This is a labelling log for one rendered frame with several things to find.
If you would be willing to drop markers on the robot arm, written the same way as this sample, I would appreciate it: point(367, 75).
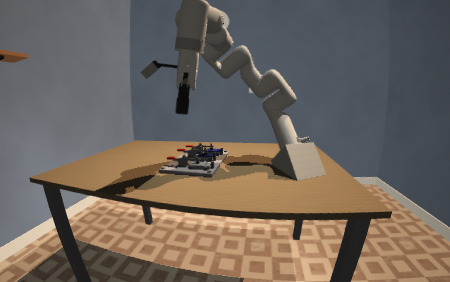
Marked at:
point(196, 16)

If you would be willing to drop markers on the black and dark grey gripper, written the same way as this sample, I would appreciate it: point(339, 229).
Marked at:
point(189, 58)

